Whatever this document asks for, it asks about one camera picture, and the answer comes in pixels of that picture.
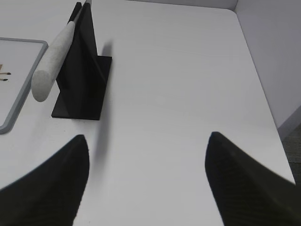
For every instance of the grey-rimmed deer cutting board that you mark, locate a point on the grey-rimmed deer cutting board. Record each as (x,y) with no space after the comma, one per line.
(18,60)

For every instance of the black knife stand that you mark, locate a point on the black knife stand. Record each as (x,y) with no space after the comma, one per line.
(84,74)

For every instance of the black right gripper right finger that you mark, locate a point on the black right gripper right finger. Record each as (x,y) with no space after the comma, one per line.
(246,192)

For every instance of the white-handled kitchen knife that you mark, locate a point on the white-handled kitchen knife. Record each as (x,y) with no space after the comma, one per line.
(50,64)

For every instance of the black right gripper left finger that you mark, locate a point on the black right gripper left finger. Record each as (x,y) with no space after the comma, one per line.
(49,195)

